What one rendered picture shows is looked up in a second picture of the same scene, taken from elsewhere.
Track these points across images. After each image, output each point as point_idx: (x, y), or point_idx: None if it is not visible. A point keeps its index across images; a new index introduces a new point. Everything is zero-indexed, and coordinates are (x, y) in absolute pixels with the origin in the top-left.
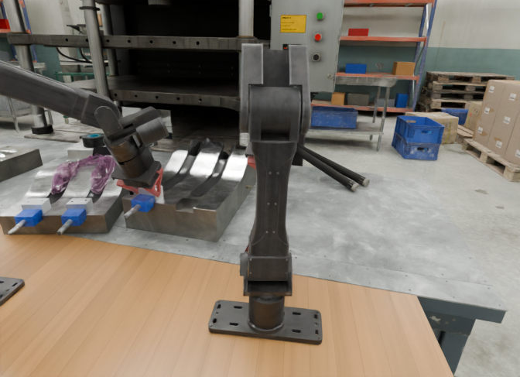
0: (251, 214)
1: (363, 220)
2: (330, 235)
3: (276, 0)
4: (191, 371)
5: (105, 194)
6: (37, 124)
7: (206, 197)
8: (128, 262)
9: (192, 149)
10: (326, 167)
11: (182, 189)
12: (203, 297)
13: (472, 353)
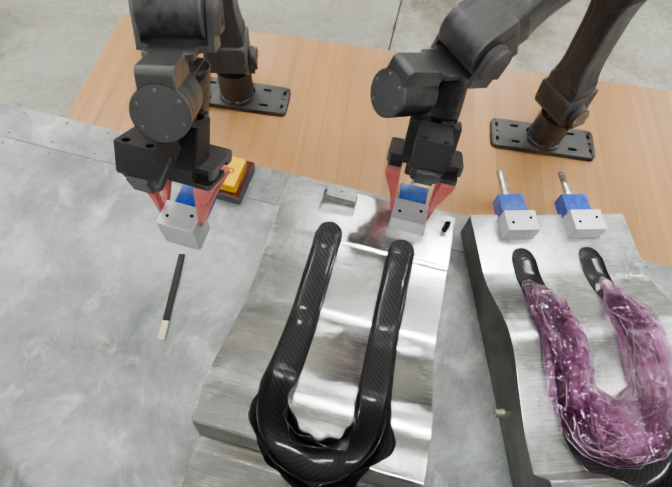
0: (232, 286)
1: (19, 266)
2: (108, 221)
3: None
4: (299, 66)
5: (510, 280)
6: None
7: (311, 220)
8: (400, 175)
9: (383, 424)
10: None
11: (362, 255)
12: (298, 124)
13: None
